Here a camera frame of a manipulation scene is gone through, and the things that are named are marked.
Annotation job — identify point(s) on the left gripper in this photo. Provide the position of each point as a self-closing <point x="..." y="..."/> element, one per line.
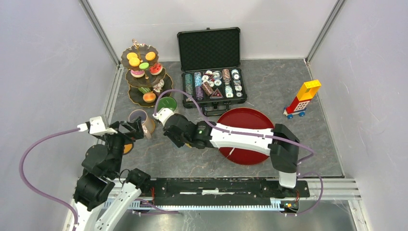
<point x="136" y="131"/>

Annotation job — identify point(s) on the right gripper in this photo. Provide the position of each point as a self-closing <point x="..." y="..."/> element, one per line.
<point x="178" y="143"/>

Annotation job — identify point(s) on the orange black coaster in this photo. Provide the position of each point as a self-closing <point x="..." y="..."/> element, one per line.
<point x="128" y="148"/>

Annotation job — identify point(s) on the beige purple mug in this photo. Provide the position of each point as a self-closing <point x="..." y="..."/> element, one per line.
<point x="145" y="121"/>

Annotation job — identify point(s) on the green bowl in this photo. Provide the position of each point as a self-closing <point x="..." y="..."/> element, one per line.
<point x="167" y="102"/>

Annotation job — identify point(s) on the orange peach bun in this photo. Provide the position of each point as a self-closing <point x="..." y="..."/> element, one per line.
<point x="149" y="97"/>

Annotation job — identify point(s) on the white rectangular pastry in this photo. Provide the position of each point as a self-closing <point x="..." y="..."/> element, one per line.
<point x="144" y="90"/>

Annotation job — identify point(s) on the chocolate cake slice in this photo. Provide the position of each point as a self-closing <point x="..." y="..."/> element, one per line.
<point x="158" y="92"/>

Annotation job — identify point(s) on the white striped donut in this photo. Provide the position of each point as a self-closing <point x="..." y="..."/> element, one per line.
<point x="159" y="86"/>

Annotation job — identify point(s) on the pink frosted donut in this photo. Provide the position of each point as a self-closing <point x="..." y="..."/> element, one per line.
<point x="137" y="74"/>

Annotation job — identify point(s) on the red round tray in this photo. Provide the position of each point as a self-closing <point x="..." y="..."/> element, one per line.
<point x="245" y="118"/>

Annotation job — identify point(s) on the green macaron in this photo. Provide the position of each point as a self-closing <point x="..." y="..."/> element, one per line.
<point x="144" y="66"/>

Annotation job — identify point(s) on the red frosted donut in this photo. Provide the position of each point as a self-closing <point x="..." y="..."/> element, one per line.
<point x="156" y="69"/>

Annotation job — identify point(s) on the orange round biscuit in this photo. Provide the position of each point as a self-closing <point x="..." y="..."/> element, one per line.
<point x="134" y="61"/>

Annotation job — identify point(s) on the orange waffle biscuit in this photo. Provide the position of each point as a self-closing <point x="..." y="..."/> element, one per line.
<point x="131" y="55"/>

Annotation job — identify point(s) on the yellow round cookie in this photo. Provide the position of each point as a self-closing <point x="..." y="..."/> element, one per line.
<point x="150" y="56"/>

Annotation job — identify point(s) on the woven coaster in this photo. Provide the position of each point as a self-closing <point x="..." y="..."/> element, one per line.
<point x="152" y="126"/>

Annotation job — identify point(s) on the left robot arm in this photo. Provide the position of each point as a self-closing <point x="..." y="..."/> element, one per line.
<point x="101" y="167"/>

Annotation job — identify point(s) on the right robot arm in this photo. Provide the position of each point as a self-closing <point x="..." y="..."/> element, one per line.
<point x="278" y="143"/>

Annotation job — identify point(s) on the three-tier dessert stand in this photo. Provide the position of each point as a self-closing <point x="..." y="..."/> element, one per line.
<point x="148" y="80"/>

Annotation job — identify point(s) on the black poker chip case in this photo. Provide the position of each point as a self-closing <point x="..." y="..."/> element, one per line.
<point x="210" y="65"/>

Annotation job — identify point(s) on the toy block tower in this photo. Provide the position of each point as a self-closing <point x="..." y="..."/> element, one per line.
<point x="302" y="99"/>

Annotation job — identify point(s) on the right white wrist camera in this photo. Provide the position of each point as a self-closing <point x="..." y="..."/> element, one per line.
<point x="163" y="115"/>

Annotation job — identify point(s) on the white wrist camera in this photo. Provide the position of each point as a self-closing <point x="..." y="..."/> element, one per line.
<point x="97" y="126"/>
<point x="163" y="115"/>

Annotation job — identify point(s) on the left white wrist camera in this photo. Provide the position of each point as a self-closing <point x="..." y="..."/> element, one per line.
<point x="97" y="126"/>

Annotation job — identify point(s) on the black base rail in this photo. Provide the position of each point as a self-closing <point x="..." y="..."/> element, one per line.
<point x="234" y="193"/>

